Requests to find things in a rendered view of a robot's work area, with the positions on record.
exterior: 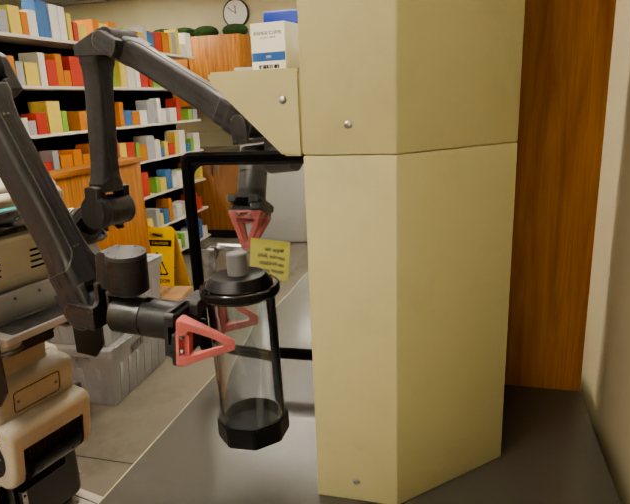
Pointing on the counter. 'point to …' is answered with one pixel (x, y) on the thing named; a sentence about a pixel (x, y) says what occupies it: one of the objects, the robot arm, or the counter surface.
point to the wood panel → (557, 188)
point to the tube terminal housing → (408, 235)
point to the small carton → (274, 45)
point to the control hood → (267, 103)
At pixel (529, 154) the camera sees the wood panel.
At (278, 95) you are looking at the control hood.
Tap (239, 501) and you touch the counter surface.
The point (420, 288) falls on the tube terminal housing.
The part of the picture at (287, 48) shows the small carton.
